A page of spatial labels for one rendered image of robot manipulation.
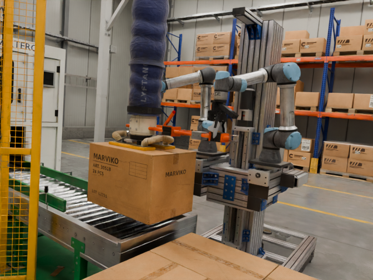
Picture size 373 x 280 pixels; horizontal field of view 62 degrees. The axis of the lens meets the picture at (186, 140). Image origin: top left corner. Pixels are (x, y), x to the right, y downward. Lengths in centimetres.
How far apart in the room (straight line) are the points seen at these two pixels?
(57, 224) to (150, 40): 133
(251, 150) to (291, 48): 707
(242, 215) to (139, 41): 142
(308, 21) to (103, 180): 935
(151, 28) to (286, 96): 93
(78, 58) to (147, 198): 1094
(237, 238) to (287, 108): 104
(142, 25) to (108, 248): 132
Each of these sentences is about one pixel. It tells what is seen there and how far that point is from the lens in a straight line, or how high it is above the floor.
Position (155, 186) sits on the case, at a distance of 178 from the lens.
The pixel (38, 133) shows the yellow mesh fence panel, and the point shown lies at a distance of 222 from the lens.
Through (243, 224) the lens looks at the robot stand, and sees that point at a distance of 248.
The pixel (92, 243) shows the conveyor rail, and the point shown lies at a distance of 198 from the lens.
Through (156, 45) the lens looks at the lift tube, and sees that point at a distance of 202.
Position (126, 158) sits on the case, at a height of 102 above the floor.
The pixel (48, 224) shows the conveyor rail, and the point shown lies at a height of 50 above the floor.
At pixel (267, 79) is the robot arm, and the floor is 157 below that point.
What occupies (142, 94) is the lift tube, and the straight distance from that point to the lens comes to 199.
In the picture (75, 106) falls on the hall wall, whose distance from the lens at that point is 1237.
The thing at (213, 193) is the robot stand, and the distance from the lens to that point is 236.
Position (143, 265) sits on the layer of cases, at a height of 54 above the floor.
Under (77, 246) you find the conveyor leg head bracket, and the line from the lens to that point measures 211.
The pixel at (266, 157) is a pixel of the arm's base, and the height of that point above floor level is 107.
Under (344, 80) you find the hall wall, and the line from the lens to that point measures 1014.
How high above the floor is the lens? 133
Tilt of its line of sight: 5 degrees down
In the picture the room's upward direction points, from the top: 5 degrees clockwise
